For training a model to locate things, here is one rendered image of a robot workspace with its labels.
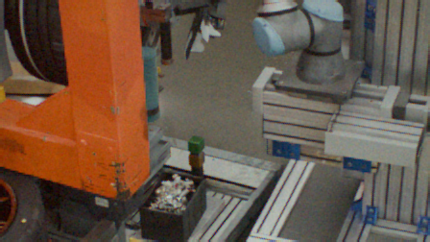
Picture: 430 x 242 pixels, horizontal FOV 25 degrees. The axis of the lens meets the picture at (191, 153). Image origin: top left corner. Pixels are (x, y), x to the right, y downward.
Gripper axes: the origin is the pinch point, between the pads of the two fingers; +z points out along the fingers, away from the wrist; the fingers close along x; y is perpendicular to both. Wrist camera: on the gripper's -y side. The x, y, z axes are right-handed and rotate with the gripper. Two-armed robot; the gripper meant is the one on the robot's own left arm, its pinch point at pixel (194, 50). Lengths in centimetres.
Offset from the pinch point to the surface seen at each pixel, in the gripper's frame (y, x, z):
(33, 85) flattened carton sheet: -15, 169, -47
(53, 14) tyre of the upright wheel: -41.4, 21.7, -7.1
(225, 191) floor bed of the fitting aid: 48, 69, 15
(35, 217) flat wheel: -32, 23, 59
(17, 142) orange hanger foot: -41, 29, 35
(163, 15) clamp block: -11.0, 3.1, -9.8
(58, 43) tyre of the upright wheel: -36.6, 27.3, -0.7
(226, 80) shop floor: 67, 129, -63
